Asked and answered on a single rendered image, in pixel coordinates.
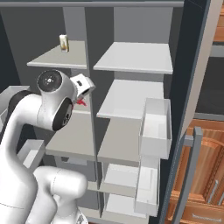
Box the large white door bin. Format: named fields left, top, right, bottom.
left=139, top=97, right=173, bottom=160

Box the small cream jar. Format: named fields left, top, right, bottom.
left=59, top=33, right=70, bottom=53

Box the white fridge drawer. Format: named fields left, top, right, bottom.
left=99, top=162, right=140, bottom=199
left=101, top=193, right=151, bottom=224

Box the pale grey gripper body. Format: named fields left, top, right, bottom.
left=78, top=83, right=96, bottom=102

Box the grey freezer shelf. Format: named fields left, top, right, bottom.
left=26, top=40, right=88, bottom=70
left=45, top=109, right=98, bottom=162

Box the grey side-by-side fridge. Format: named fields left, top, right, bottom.
left=0, top=0, right=187, bottom=224

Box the grey fridge door handle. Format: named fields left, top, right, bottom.
left=171, top=126, right=204, bottom=224

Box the red fish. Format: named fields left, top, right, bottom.
left=76, top=98, right=88, bottom=107

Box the dark grey freezer door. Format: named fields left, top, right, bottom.
left=0, top=12, right=46, bottom=176

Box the wooden cupboard run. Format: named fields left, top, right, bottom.
left=164, top=117, right=224, bottom=224

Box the grey fridge shelf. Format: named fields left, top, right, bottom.
left=96, top=117, right=144, bottom=168

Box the narrow white door bin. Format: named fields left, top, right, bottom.
left=134, top=157, right=161, bottom=217

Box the white freezer door bin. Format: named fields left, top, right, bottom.
left=17, top=139, right=46, bottom=173

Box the wooden wall cupboard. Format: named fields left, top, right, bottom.
left=213, top=4, right=224, bottom=44

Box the dark built-in oven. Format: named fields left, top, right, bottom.
left=193, top=43, right=224, bottom=121

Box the white fridge shelf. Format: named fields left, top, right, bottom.
left=96, top=79, right=165, bottom=121
left=93, top=41, right=174, bottom=75

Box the dark grey fridge door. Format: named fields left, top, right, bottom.
left=157, top=0, right=224, bottom=224

